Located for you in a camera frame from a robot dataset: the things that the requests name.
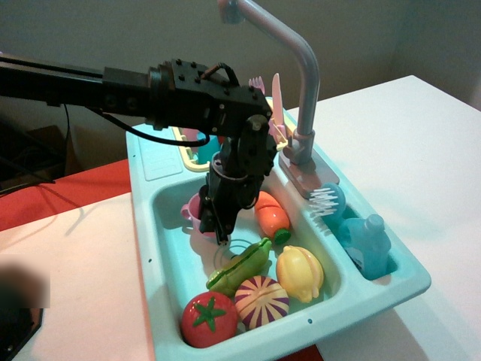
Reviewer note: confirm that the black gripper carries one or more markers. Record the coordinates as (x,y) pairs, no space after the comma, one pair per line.
(235,176)

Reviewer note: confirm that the pink toy cup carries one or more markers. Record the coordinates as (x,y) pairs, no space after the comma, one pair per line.
(190,212)

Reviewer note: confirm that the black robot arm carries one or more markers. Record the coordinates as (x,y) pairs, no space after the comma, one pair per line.
(179,94)

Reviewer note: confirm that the teal toy cup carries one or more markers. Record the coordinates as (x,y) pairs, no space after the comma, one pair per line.
(206,152)

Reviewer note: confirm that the teal toy sink unit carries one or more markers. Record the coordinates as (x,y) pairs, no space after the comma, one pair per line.
(177,260)

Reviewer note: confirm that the orange toy carrot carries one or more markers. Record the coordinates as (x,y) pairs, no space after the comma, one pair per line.
(272,218)

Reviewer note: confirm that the green toy pea pod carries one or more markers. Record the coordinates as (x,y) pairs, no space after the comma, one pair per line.
(249,263)

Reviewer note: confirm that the yellow dish rack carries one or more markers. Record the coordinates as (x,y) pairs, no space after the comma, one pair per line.
(189,154)

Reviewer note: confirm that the purple striped toy onion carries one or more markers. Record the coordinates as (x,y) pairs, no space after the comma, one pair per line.
(260,300)

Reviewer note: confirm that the pink scalloped plate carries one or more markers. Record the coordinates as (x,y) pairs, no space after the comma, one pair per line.
(192,134)

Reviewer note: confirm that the yellow toy lemon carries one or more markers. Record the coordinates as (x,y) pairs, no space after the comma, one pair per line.
(299,273)

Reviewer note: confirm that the red toy tomato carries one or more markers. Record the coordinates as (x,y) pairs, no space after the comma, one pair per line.
(208,319)

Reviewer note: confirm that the grey toy faucet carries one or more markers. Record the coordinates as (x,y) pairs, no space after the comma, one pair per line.
(303,166)

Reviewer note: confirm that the teal dish brush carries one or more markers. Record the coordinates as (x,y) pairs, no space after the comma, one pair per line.
(328,202)

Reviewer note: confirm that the pink toy knife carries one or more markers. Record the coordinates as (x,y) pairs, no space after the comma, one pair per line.
(277,100)

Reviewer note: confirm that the pink toy fork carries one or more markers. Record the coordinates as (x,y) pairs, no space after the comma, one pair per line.
(258,83)

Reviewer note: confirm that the blue toy soap bottle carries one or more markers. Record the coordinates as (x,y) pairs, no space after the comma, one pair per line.
(367,245)

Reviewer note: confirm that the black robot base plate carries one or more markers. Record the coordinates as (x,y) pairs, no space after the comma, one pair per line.
(18,325)

